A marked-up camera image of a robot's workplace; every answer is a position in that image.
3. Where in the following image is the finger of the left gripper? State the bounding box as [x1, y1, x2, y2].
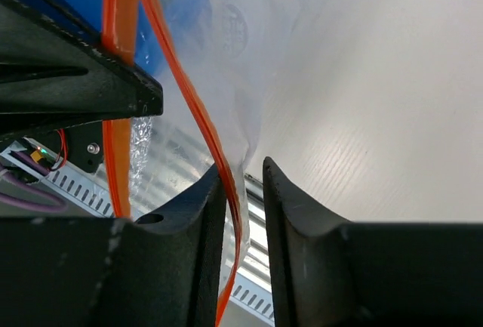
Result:
[1, 0, 163, 142]

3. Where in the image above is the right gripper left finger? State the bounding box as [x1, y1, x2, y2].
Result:
[1, 167, 226, 326]

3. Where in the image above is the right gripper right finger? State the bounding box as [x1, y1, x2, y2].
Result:
[263, 158, 482, 326]

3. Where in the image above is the clear zip bag orange zipper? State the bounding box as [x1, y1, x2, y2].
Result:
[101, 0, 300, 319]

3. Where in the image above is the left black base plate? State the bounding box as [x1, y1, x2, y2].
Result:
[64, 122, 103, 174]

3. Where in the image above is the aluminium mounting rail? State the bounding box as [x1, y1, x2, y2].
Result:
[130, 117, 269, 269]

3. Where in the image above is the white slotted cable duct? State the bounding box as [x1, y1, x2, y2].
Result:
[2, 150, 275, 326]

